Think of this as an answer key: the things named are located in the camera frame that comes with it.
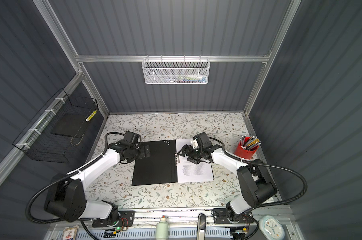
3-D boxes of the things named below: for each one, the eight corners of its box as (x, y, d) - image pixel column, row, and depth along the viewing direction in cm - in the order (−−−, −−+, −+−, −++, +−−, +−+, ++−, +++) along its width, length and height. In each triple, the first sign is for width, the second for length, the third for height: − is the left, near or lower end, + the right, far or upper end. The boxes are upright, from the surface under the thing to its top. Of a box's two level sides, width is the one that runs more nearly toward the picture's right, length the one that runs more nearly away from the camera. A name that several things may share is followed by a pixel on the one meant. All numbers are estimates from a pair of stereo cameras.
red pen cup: (234, 163, 95) (242, 149, 82) (231, 150, 101) (238, 135, 88) (253, 163, 95) (263, 149, 82) (248, 150, 101) (258, 135, 88)
